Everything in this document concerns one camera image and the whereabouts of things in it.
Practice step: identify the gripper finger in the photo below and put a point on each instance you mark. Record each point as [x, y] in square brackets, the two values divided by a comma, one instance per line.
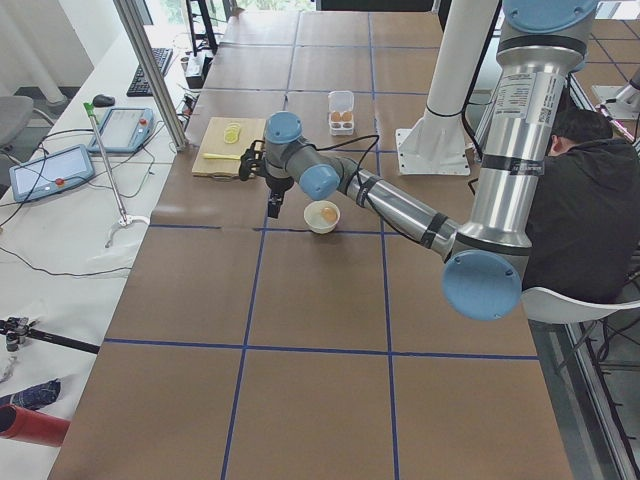
[277, 205]
[272, 208]

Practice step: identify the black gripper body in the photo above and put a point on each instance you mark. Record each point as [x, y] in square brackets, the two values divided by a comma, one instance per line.
[278, 185]

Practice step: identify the brown egg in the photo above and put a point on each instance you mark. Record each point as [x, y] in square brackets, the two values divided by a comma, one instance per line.
[329, 214]

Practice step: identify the clear plastic egg box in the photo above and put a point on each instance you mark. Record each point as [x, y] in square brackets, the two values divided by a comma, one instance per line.
[341, 101]

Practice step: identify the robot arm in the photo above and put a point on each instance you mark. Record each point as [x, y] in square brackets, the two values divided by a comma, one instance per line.
[541, 43]

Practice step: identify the white ceramic bowl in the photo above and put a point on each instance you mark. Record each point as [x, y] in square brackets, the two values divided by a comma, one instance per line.
[313, 219]

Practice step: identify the wooden cutting board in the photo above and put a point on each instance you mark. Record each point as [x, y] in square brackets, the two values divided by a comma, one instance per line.
[212, 142]

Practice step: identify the lemon slices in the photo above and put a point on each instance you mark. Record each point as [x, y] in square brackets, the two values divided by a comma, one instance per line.
[231, 133]

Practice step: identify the yellow plastic knife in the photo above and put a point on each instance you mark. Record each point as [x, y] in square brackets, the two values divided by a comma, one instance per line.
[213, 156]

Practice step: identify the reacher grabber stick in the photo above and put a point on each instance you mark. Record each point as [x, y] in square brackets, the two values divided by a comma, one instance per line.
[125, 219]

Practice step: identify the far teach pendant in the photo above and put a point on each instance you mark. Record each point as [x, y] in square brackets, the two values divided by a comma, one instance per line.
[123, 130]

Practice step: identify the teach pendant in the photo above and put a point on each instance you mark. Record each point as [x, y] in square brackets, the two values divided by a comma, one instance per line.
[123, 130]
[51, 174]

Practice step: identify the black computer mouse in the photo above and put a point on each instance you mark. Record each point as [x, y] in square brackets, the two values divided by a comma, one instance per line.
[103, 101]

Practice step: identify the near teach pendant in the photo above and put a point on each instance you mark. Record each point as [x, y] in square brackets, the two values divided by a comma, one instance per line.
[51, 174]

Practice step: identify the white chair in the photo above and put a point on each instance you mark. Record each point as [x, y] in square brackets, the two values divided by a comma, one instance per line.
[546, 306]

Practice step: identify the black tripod rod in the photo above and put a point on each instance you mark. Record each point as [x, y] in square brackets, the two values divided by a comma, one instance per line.
[17, 330]

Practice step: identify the blue patterned cloth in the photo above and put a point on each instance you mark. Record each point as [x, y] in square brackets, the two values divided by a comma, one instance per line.
[35, 397]

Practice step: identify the seated person in black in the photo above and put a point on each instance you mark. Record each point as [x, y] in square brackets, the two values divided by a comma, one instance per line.
[584, 218]

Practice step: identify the red cylinder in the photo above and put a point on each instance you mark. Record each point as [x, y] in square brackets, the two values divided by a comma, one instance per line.
[30, 426]

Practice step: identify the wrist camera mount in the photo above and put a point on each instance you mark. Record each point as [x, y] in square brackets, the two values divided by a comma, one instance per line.
[252, 163]

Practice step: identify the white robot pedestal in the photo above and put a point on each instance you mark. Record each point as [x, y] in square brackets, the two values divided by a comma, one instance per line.
[435, 145]

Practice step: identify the aluminium frame post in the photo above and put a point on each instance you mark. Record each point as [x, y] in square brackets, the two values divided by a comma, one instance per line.
[134, 27]

